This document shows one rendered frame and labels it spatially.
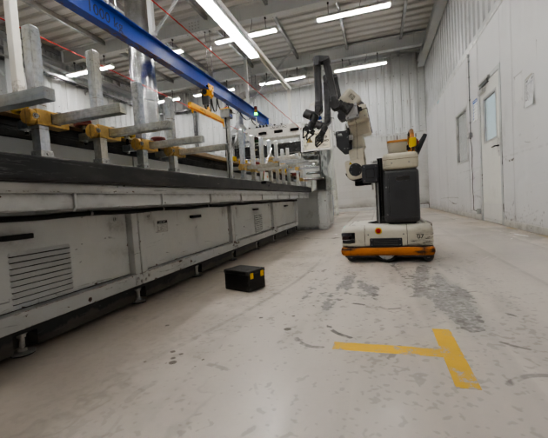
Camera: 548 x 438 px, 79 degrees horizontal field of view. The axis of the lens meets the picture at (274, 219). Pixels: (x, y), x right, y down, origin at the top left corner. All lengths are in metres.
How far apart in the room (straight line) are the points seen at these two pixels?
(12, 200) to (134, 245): 0.80
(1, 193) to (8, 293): 0.43
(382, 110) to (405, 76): 1.22
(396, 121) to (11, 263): 11.32
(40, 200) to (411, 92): 11.57
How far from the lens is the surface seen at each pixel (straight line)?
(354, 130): 2.90
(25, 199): 1.31
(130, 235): 1.94
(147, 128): 1.43
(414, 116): 12.03
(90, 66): 1.60
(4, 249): 1.54
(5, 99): 1.11
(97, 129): 1.50
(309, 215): 5.62
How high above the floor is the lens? 0.51
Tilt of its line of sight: 3 degrees down
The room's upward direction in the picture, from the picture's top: 4 degrees counter-clockwise
